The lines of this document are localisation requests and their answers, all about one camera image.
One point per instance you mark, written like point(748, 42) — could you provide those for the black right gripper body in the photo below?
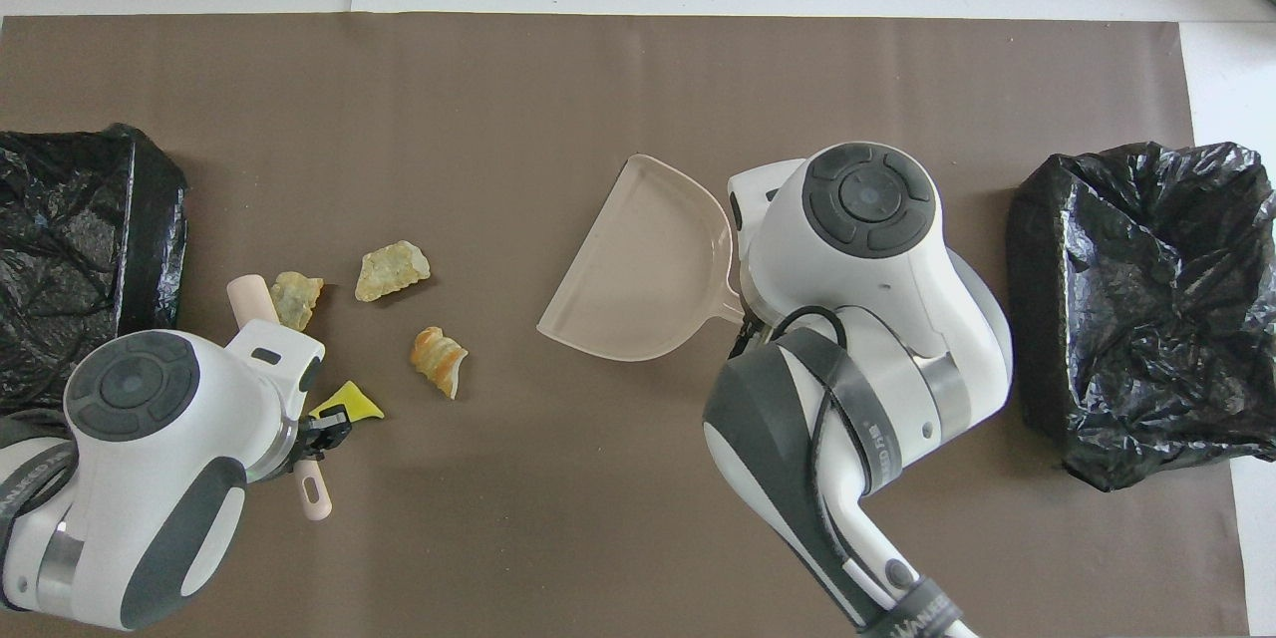
point(748, 334)

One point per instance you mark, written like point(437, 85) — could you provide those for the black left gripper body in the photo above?
point(324, 434)

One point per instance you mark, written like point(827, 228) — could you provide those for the thin yellow sponge wedge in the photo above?
point(351, 401)

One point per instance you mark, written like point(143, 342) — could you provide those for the beige plastic dustpan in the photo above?
point(638, 259)

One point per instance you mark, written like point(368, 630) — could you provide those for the orange white ridged trash piece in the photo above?
point(439, 361)

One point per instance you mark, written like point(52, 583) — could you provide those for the small pale trash lump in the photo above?
point(296, 297)

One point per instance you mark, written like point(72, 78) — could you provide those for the large pale trash lump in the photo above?
point(391, 271)

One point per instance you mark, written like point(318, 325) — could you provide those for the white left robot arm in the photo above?
point(150, 478)

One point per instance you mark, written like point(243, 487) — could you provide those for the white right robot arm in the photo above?
point(867, 319)

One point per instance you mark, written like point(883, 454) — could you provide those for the flat black bag lined bin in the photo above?
point(90, 219)

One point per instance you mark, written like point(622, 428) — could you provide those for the crumpled black bag lined bin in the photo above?
point(1146, 319)

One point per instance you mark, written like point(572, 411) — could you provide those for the brown paper table mat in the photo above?
point(598, 50)

